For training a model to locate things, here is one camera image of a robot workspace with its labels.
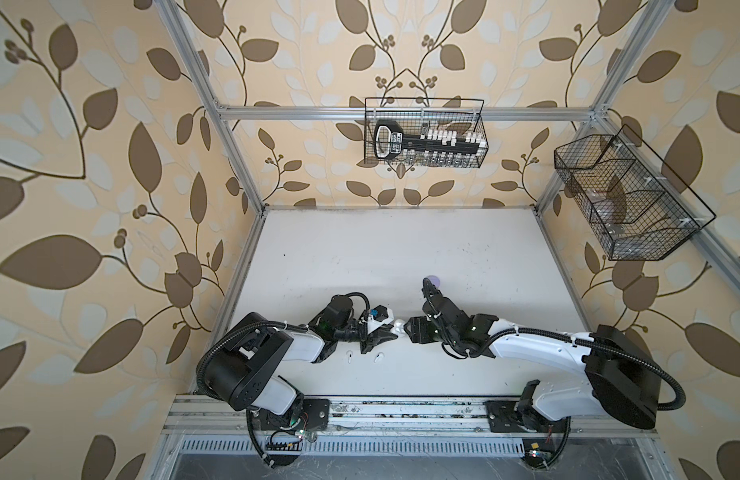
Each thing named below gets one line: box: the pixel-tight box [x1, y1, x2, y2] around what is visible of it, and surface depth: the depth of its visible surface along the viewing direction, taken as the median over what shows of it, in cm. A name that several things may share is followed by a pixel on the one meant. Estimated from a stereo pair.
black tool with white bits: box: [374, 119, 489, 167], surface depth 86 cm
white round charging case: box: [391, 318, 405, 335], surface depth 84 cm
